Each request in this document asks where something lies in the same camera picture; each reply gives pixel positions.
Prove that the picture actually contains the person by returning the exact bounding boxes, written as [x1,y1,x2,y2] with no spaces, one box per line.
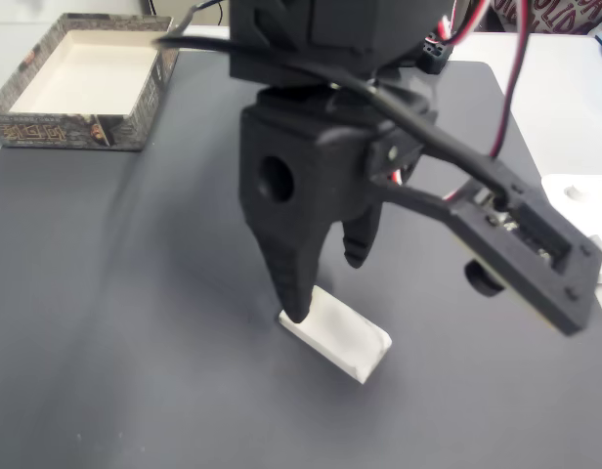
[481,0,602,36]

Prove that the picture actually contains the red white black servo cable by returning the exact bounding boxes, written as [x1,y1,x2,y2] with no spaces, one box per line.
[378,0,533,204]

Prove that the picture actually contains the white tray with round dents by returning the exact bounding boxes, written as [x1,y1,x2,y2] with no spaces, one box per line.
[539,174,602,285]

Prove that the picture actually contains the white block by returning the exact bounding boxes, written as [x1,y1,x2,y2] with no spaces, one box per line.
[279,285,394,386]

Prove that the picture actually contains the patterned cardboard box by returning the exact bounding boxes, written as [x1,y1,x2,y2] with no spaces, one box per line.
[0,13,180,152]

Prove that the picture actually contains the grey table mat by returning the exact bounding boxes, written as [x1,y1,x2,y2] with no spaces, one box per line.
[0,51,602,469]

